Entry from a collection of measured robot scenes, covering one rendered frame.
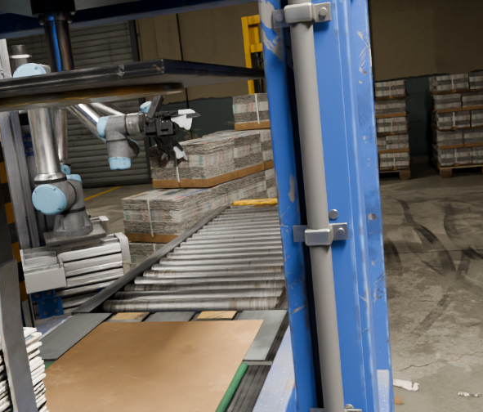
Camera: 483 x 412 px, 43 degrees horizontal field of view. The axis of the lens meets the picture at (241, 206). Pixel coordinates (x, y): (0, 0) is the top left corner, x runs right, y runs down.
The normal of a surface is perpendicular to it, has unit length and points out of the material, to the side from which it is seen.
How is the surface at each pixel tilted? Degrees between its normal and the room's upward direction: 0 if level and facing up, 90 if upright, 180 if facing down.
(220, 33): 90
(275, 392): 0
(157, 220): 90
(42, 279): 90
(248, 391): 0
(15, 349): 90
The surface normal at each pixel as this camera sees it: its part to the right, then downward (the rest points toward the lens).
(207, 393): -0.11, -0.98
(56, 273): 0.36, 0.12
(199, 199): 0.84, 0.01
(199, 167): -0.53, 0.20
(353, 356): -0.23, 0.19
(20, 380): 0.97, -0.06
